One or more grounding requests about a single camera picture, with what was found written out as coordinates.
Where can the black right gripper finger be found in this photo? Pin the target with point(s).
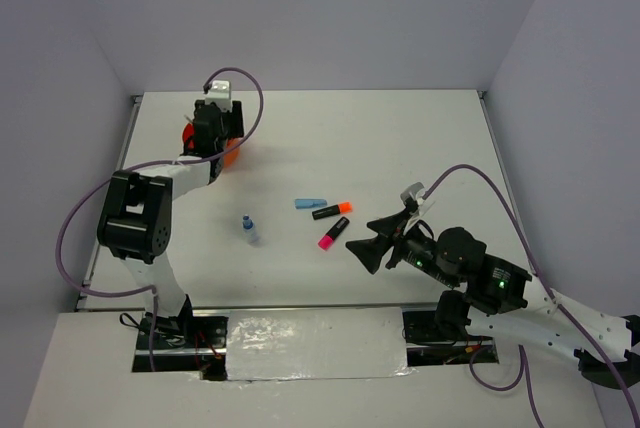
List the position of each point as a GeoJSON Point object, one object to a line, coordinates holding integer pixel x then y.
{"type": "Point", "coordinates": [370, 252]}
{"type": "Point", "coordinates": [388, 229]}

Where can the black highlighter pink cap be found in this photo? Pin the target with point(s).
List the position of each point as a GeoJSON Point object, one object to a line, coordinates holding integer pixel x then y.
{"type": "Point", "coordinates": [333, 233]}

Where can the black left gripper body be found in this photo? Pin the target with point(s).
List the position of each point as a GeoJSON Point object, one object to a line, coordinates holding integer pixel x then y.
{"type": "Point", "coordinates": [231, 124]}

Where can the blue translucent pen cap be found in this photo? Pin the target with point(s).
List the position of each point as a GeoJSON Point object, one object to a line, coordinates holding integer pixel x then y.
{"type": "Point", "coordinates": [309, 203]}

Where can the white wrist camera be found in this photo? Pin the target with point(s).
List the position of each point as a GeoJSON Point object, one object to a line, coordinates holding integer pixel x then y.
{"type": "Point", "coordinates": [219, 93]}
{"type": "Point", "coordinates": [414, 199]}

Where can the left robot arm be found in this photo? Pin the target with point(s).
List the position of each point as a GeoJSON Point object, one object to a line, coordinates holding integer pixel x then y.
{"type": "Point", "coordinates": [136, 219]}

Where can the black highlighter orange cap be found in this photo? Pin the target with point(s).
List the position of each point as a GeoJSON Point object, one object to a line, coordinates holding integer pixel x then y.
{"type": "Point", "coordinates": [333, 210]}

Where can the orange round divided container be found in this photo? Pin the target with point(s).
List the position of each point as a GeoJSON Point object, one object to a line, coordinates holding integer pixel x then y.
{"type": "Point", "coordinates": [230, 153]}

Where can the small blue-capped glue bottle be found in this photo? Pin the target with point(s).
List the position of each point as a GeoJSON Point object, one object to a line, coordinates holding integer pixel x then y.
{"type": "Point", "coordinates": [250, 230]}

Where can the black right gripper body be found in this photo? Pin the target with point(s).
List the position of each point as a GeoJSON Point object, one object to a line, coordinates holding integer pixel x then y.
{"type": "Point", "coordinates": [414, 247]}

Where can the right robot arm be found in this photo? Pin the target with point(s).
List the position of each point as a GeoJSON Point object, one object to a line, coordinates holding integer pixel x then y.
{"type": "Point", "coordinates": [488, 296]}

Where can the reflective silver front panel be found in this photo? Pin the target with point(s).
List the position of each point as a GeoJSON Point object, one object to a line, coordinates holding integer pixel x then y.
{"type": "Point", "coordinates": [316, 344]}

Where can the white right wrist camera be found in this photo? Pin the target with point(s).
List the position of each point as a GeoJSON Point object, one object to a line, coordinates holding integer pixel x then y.
{"type": "Point", "coordinates": [414, 199]}

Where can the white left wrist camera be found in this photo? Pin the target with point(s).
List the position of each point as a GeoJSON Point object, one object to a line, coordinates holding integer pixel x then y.
{"type": "Point", "coordinates": [219, 93]}

